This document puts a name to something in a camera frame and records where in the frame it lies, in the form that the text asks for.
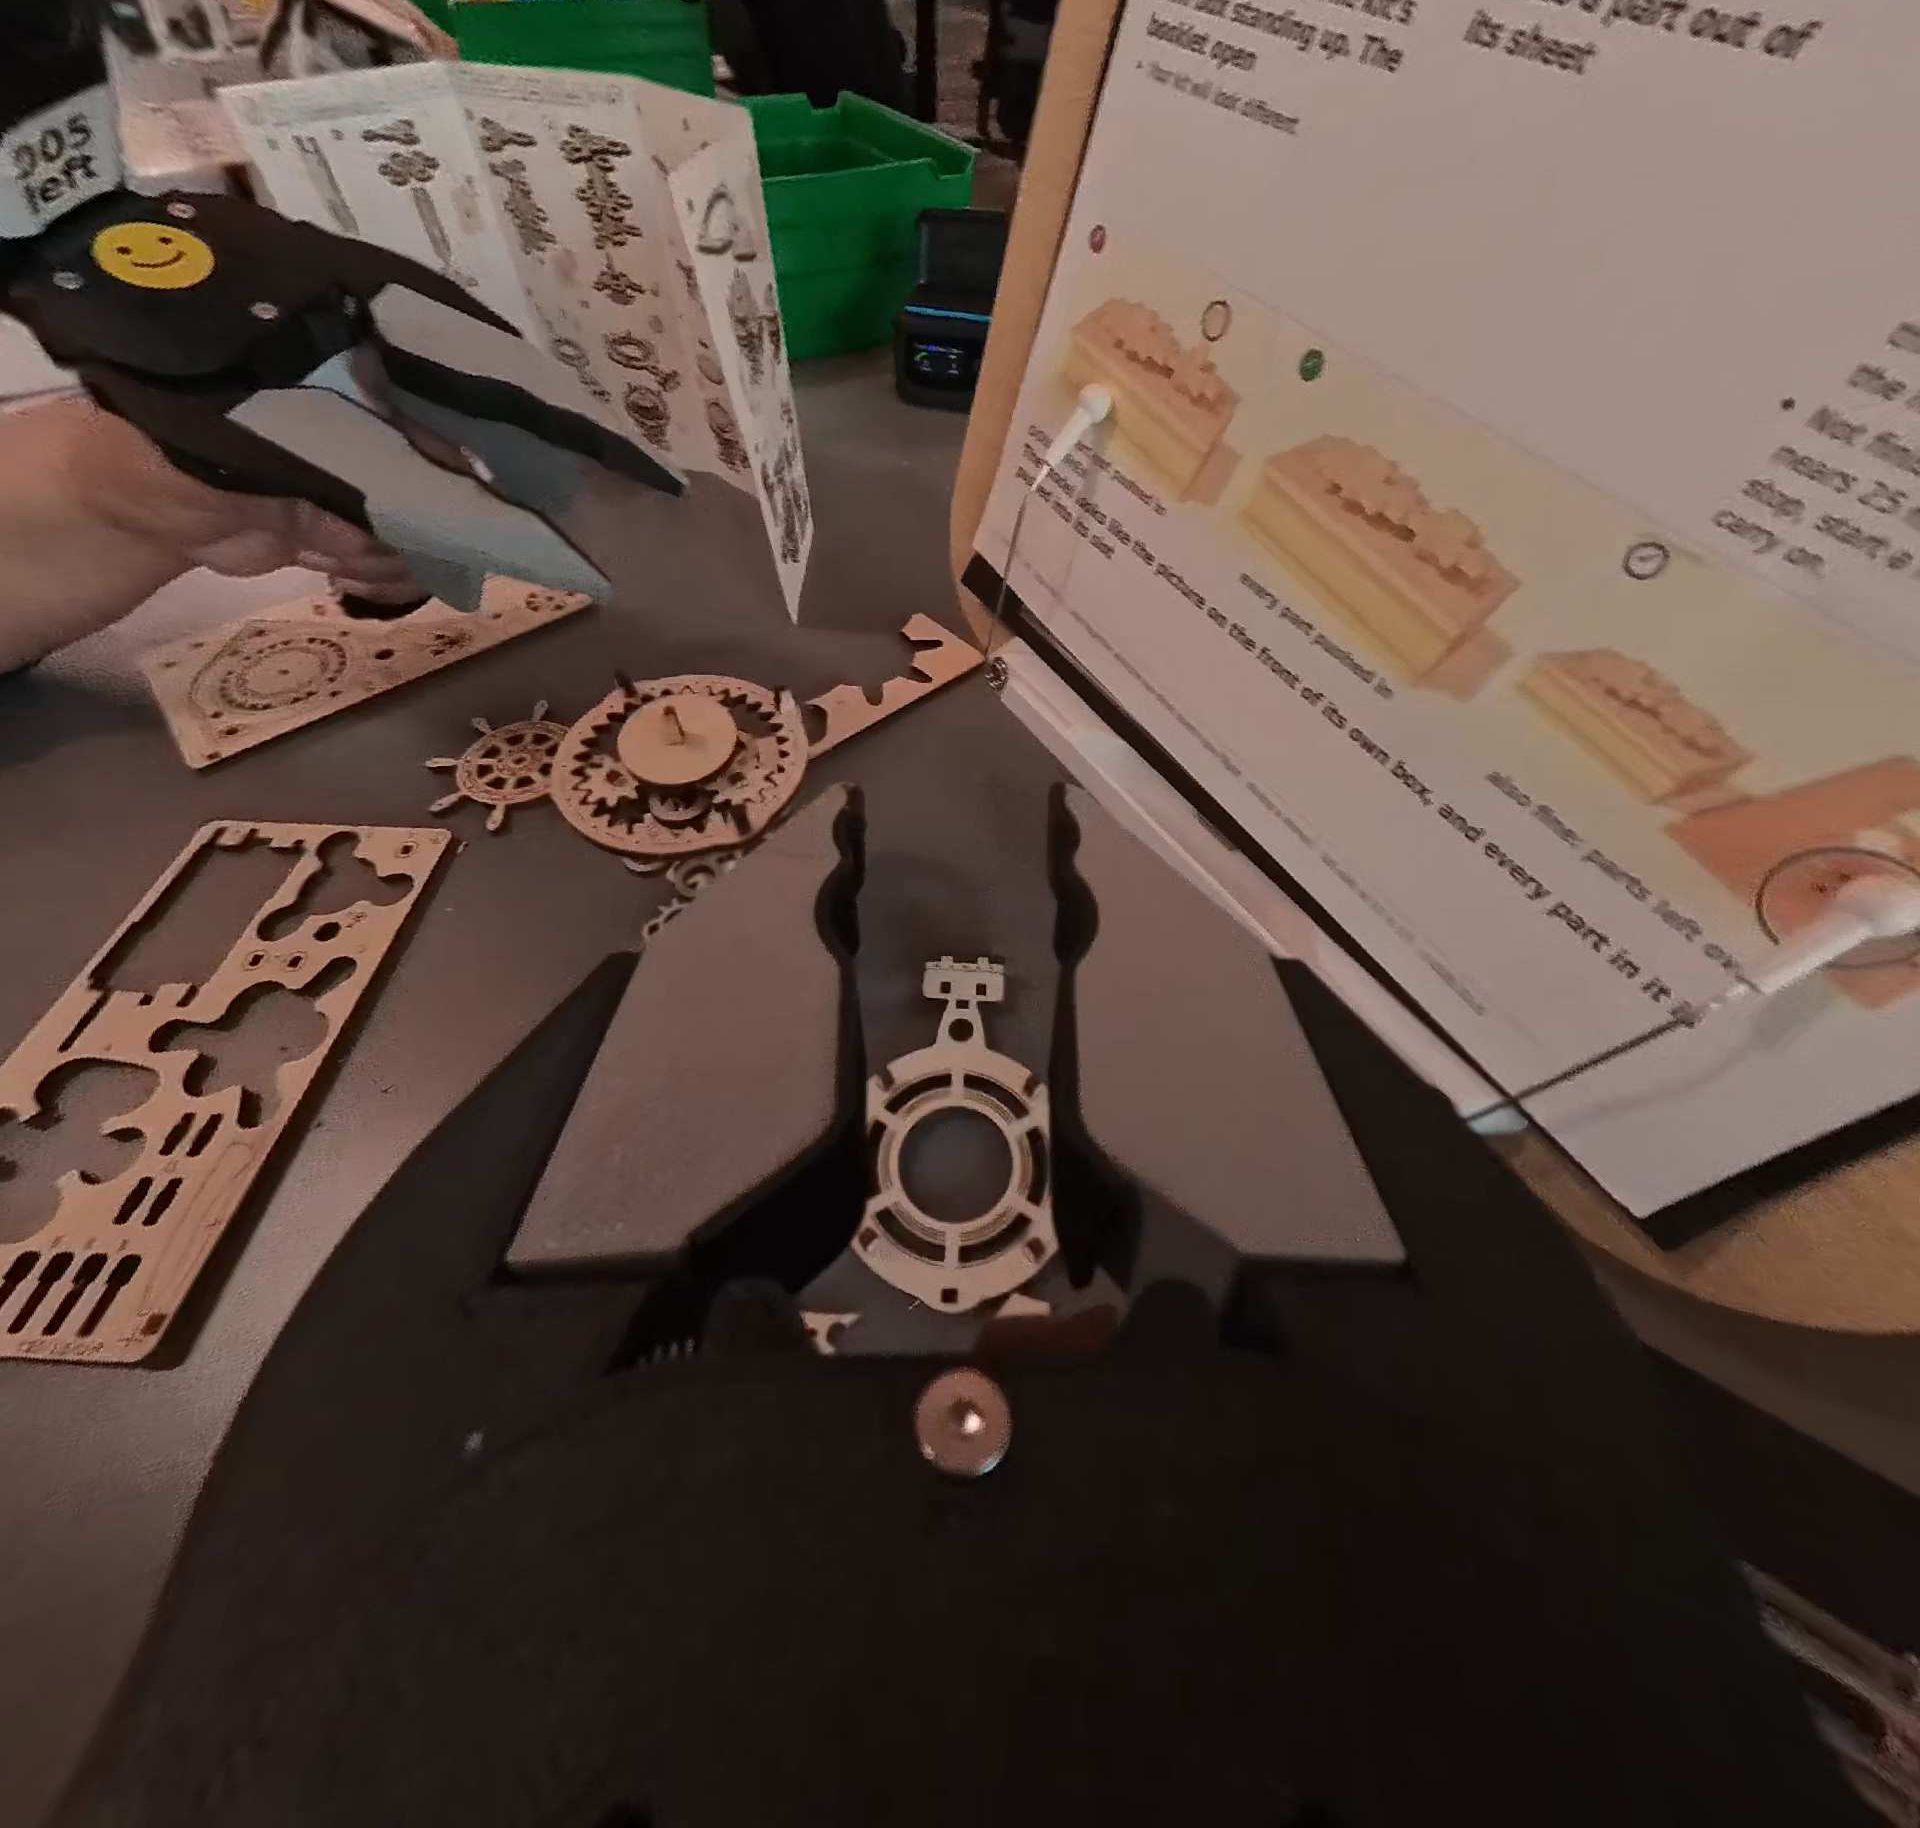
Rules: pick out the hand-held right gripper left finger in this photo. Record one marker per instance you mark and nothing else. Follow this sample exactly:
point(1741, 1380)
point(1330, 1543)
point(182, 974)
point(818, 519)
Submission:
point(701, 1074)

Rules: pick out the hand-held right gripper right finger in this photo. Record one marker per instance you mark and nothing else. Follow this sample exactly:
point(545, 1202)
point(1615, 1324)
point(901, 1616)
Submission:
point(1199, 1109)

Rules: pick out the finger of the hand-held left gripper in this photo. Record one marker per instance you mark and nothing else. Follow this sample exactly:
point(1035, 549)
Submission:
point(407, 507)
point(478, 432)

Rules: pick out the engraved wooden part sheet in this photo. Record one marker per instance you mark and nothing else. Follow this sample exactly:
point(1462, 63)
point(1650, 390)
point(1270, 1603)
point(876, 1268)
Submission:
point(268, 672)

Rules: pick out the wooden ship wheel part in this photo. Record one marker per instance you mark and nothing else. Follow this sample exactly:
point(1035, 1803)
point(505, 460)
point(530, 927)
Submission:
point(505, 776)

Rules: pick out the wooden gear assembly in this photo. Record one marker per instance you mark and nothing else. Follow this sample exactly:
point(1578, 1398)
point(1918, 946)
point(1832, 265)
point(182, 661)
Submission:
point(664, 750)

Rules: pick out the white model kit box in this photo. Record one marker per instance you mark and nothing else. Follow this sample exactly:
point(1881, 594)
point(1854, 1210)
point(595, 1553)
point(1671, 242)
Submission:
point(378, 20)

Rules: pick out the person's left hand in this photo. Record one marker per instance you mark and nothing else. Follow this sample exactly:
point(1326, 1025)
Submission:
point(150, 537)

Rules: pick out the folded paper instruction booklet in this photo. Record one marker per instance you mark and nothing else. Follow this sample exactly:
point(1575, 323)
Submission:
point(597, 208)

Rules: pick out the green plastic bin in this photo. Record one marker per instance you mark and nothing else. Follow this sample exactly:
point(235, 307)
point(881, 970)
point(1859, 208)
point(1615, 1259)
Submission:
point(597, 47)
point(852, 208)

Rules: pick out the jagged wooden sheet strip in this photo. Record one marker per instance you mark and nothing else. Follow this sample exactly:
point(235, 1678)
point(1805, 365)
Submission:
point(881, 701)

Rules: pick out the wooden sheet with cloud cut-outs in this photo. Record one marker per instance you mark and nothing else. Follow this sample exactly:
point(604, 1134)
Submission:
point(226, 974)

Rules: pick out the small black screen device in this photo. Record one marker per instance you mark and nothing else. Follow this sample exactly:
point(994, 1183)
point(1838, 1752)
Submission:
point(952, 285)

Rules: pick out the white printed instruction sheet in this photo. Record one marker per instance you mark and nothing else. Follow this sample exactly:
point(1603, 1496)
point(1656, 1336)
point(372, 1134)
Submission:
point(1502, 285)

